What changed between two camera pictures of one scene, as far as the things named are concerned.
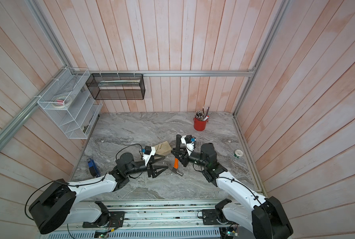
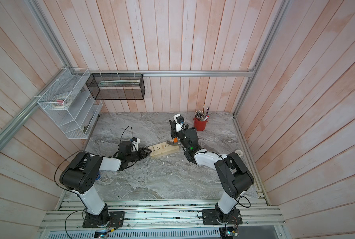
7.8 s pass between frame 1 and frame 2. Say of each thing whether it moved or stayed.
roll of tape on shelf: stayed
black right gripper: moved
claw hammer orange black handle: moved
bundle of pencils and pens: stayed
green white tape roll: stayed
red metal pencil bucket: stayed
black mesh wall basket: stayed
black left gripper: moved
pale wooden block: stayed
